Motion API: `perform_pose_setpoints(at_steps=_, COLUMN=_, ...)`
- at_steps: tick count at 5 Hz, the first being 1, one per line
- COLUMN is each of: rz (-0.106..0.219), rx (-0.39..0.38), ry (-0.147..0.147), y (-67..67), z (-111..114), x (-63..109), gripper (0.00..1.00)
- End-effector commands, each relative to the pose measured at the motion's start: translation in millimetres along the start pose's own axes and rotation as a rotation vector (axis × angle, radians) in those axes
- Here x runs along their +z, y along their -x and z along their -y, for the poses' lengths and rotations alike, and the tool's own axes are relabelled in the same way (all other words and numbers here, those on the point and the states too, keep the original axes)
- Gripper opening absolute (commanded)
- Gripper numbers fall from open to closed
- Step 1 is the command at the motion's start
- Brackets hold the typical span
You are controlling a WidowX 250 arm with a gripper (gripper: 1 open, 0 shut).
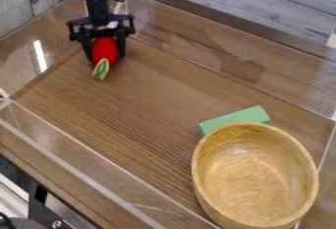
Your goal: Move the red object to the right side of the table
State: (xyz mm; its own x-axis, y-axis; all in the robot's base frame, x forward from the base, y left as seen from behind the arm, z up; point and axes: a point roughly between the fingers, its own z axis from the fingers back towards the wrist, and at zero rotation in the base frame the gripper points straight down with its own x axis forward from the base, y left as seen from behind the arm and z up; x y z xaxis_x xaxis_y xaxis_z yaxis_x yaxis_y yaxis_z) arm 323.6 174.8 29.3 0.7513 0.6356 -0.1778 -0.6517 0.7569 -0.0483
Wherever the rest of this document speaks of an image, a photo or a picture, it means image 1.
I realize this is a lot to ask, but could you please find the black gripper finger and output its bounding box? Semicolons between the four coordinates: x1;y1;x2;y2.
81;39;93;63
115;35;126;59

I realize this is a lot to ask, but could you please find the green sponge block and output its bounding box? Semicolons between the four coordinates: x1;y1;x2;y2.
198;105;271;136

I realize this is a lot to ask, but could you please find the clear acrylic corner bracket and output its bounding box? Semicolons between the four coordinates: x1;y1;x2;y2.
113;0;127;15

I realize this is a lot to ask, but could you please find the red plush strawberry toy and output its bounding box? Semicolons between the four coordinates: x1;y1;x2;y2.
91;37;118;80

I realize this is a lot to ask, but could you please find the clear acrylic front wall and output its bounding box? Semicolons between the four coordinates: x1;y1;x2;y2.
0;99;218;229

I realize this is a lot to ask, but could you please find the black metal table frame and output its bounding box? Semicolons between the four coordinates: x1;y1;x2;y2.
27;183;90;229

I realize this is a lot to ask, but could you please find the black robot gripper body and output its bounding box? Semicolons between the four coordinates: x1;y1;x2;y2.
65;0;134;41

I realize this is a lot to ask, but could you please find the wooden oval bowl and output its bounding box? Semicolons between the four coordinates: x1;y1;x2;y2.
191;121;318;229

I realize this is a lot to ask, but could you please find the black cable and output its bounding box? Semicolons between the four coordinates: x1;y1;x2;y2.
0;211;14;226

